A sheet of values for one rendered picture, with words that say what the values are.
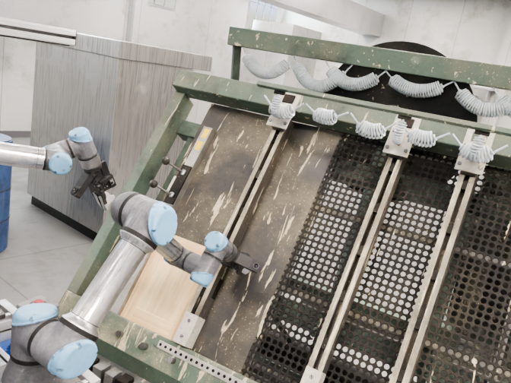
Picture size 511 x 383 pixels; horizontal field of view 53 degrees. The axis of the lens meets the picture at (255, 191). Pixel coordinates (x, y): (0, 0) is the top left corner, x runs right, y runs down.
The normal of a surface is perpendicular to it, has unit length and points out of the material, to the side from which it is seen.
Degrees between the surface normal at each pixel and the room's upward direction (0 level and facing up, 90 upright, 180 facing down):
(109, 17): 90
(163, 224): 84
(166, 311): 56
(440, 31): 90
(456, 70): 90
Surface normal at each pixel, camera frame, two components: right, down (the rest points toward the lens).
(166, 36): 0.76, 0.28
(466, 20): -0.62, 0.09
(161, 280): -0.30, -0.42
